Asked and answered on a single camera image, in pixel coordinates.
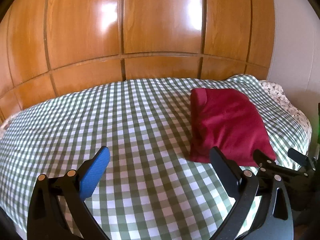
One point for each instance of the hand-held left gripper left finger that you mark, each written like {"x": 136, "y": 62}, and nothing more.
{"x": 96, "y": 170}

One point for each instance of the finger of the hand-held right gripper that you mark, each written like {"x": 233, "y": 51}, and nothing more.
{"x": 297, "y": 154}
{"x": 261, "y": 156}

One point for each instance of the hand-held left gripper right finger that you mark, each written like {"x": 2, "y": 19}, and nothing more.
{"x": 223, "y": 171}

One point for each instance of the dark red garment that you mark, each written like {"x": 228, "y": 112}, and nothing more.
{"x": 225, "y": 127}

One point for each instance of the green checkered bed cover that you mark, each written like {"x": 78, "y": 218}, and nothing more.
{"x": 112, "y": 120}

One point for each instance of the wooden wardrobe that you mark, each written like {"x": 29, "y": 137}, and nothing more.
{"x": 150, "y": 30}

